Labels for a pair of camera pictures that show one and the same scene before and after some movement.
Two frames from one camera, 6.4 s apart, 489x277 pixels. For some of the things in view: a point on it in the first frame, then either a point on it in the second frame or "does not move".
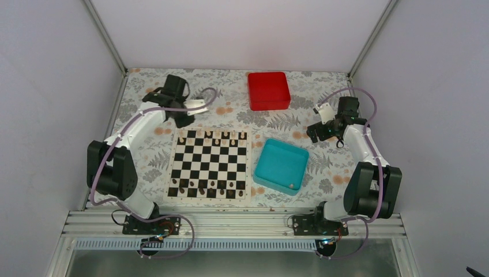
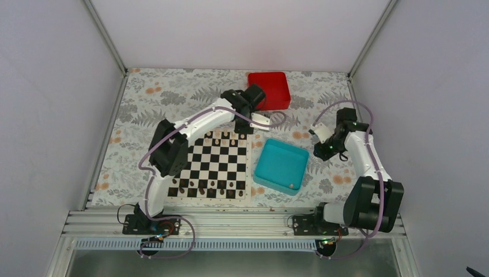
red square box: x=269 y=91 does not move
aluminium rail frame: x=225 y=224 does not move
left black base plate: x=133 y=225 does not move
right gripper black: x=312 y=134 → x=324 y=155
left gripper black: x=180 y=123 → x=238 y=129
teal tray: x=281 y=166 does not move
